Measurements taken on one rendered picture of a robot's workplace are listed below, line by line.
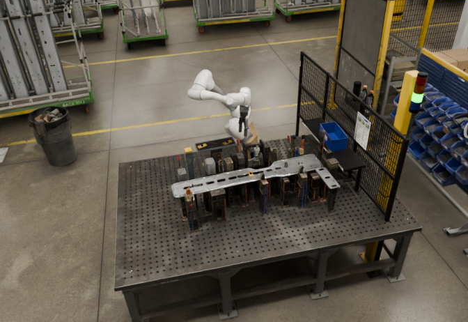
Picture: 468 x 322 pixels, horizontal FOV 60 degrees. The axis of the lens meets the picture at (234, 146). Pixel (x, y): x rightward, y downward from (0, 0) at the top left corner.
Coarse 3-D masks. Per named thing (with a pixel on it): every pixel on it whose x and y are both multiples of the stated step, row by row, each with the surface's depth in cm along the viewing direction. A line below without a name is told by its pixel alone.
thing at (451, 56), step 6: (462, 48) 573; (438, 54) 557; (444, 54) 556; (450, 54) 556; (456, 54) 555; (462, 54) 554; (450, 60) 540; (456, 60) 540; (462, 60) 539; (456, 66) 539; (462, 66) 542
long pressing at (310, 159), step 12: (300, 156) 381; (312, 156) 381; (264, 168) 368; (288, 168) 367; (312, 168) 366; (192, 180) 357; (204, 180) 357; (216, 180) 357; (228, 180) 356; (240, 180) 356; (252, 180) 355; (180, 192) 344
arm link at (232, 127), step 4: (228, 120) 422; (232, 120) 419; (236, 120) 420; (228, 124) 417; (232, 124) 416; (236, 124) 418; (228, 128) 417; (232, 128) 416; (236, 128) 417; (228, 132) 421; (232, 132) 419; (236, 132) 419; (240, 132) 420; (236, 136) 421; (240, 136) 422
